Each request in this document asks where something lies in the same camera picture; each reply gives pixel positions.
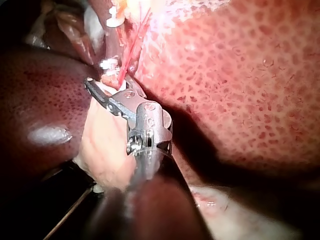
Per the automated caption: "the dark red liver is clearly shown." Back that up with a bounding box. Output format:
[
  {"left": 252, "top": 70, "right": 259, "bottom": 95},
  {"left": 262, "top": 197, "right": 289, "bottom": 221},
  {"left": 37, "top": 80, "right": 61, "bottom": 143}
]
[{"left": 0, "top": 0, "right": 320, "bottom": 208}]

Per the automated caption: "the right arm instrument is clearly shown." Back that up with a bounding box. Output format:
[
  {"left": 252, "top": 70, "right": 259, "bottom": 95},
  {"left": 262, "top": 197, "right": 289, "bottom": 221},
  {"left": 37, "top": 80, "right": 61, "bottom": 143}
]
[{"left": 107, "top": 89, "right": 174, "bottom": 161}]

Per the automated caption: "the pale fatty tissue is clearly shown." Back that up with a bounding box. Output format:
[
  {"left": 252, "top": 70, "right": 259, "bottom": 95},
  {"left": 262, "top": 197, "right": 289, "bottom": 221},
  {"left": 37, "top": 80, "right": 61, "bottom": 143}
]
[
  {"left": 74, "top": 94, "right": 138, "bottom": 193},
  {"left": 188, "top": 184, "right": 298, "bottom": 240}
]

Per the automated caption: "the right arm instrument jaw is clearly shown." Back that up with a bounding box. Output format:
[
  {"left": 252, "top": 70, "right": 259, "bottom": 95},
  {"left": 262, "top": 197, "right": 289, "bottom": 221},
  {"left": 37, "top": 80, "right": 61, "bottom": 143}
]
[
  {"left": 83, "top": 76, "right": 113, "bottom": 111},
  {"left": 125, "top": 74, "right": 147, "bottom": 100}
]

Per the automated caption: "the gallbladder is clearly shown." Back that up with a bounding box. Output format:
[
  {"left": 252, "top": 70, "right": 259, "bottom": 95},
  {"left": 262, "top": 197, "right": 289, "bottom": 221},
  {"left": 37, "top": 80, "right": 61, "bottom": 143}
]
[{"left": 42, "top": 0, "right": 106, "bottom": 66}]

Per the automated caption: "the thin tube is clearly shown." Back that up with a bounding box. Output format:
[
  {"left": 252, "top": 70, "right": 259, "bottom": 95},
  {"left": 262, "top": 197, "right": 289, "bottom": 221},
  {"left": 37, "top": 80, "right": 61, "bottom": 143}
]
[
  {"left": 106, "top": 24, "right": 126, "bottom": 86},
  {"left": 117, "top": 6, "right": 152, "bottom": 85}
]

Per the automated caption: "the thin steel wire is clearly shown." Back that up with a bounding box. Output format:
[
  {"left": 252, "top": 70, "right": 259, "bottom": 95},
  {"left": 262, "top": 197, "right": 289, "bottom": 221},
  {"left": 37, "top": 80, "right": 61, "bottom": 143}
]
[{"left": 42, "top": 186, "right": 95, "bottom": 240}]

